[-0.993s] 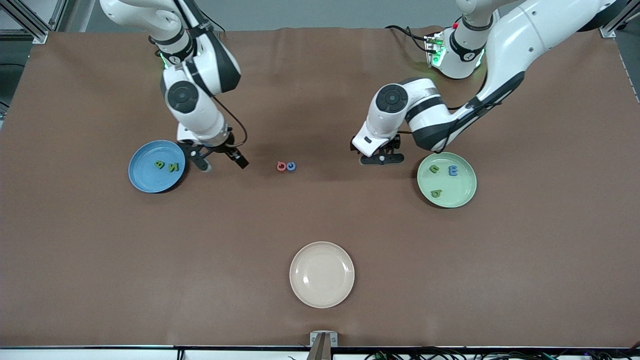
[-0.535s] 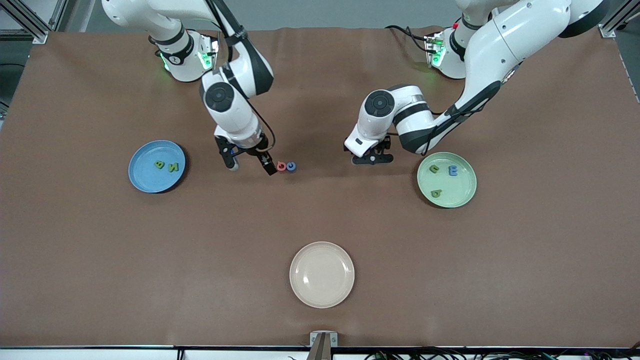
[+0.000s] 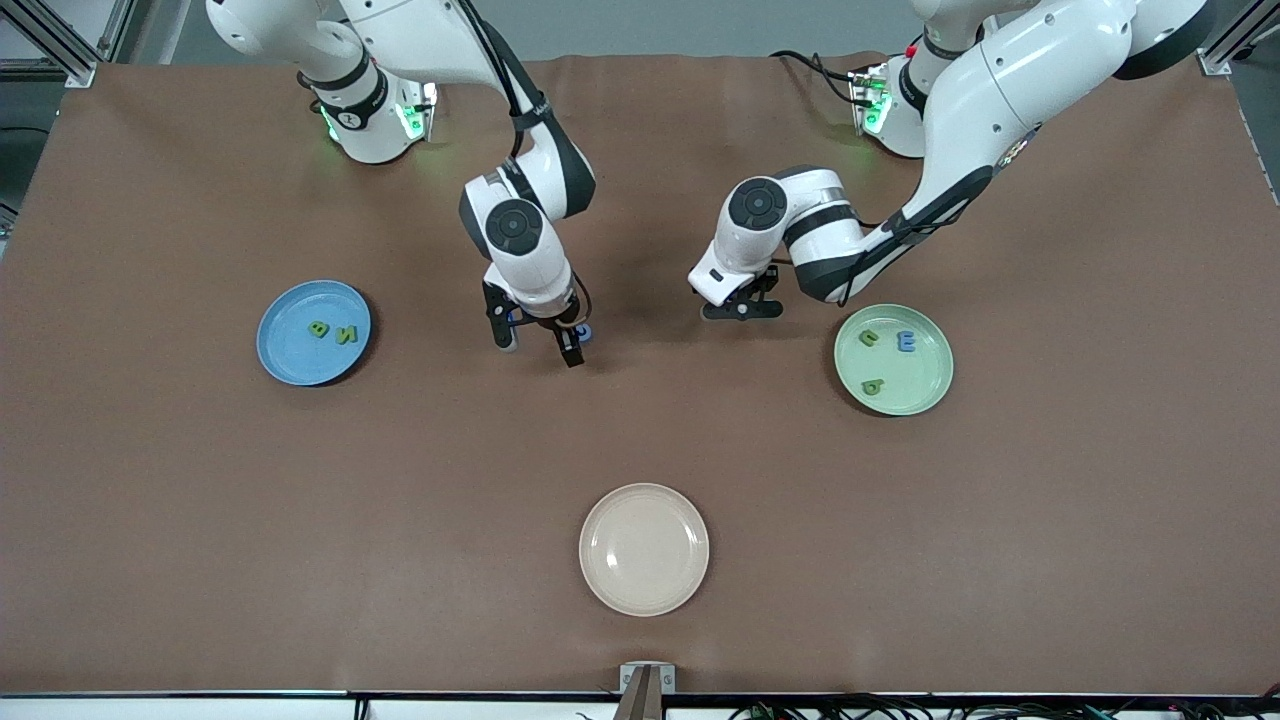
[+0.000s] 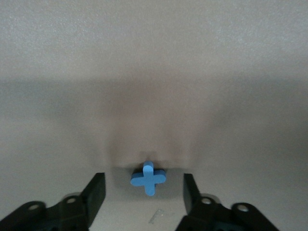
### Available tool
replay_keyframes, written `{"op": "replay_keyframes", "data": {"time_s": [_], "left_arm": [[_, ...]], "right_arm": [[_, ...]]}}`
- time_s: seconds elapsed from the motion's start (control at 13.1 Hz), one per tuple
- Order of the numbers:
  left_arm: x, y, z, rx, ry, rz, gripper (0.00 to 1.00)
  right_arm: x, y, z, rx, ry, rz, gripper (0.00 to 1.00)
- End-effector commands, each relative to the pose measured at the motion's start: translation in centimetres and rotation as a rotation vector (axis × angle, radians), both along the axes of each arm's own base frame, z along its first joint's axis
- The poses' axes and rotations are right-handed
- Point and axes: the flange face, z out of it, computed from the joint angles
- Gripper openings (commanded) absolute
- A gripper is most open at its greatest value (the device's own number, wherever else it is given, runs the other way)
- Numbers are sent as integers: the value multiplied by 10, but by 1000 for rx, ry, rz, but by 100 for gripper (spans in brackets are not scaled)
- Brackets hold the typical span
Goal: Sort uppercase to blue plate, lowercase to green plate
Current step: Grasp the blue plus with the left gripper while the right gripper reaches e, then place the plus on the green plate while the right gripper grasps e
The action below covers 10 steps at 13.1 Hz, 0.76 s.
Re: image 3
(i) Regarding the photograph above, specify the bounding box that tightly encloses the green plate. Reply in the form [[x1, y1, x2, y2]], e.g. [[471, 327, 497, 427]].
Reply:
[[834, 304, 955, 417]]

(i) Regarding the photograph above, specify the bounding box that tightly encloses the black left base cable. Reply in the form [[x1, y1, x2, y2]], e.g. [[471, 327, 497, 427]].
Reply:
[[770, 50, 861, 106]]

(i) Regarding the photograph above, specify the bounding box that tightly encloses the blue plate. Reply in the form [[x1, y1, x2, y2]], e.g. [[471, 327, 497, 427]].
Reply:
[[256, 279, 373, 387]]

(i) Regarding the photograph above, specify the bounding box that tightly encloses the aluminium frame post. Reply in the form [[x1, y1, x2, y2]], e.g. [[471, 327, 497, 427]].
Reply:
[[1200, 0, 1280, 76], [0, 0, 136, 89]]

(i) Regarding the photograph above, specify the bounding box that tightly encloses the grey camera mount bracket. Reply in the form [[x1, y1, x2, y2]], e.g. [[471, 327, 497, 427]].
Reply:
[[618, 662, 677, 720]]

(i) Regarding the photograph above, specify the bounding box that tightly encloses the bundle of black cables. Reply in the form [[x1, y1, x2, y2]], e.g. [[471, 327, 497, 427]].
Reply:
[[730, 695, 1280, 720]]

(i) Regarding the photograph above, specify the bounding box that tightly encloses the brown table cover sheet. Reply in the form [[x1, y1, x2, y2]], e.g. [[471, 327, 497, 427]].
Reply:
[[0, 52, 1280, 696]]

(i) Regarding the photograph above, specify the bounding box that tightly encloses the beige plate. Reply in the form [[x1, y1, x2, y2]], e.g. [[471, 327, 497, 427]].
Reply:
[[578, 483, 711, 618]]

